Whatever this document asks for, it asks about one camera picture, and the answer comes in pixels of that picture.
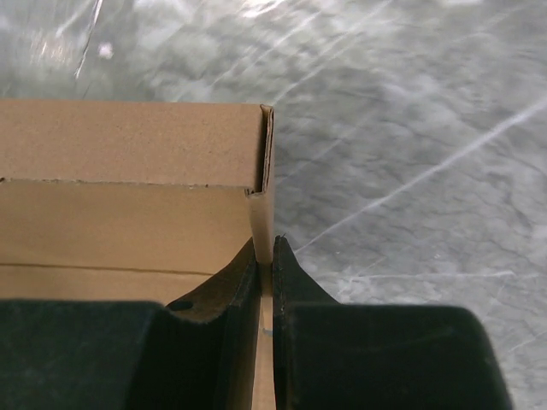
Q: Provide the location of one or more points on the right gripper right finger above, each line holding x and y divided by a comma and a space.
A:
330, 355

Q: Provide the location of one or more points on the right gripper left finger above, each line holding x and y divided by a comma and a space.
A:
197, 352

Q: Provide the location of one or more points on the brown cardboard box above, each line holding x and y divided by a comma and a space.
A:
136, 202

